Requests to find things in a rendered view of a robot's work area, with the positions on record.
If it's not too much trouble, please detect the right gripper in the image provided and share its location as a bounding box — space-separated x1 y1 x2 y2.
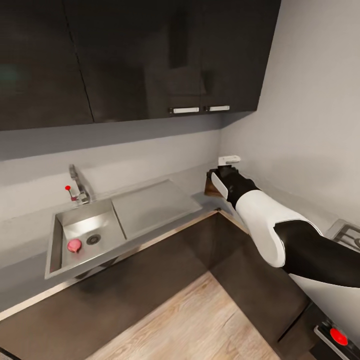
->
206 168 216 180

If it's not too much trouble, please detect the vidalia onion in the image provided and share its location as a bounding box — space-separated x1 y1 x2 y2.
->
67 239 82 253

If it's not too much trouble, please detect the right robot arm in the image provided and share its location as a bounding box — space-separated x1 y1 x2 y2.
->
206 155 360 349

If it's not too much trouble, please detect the cutting board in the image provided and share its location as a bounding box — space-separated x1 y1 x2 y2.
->
204 178 222 196

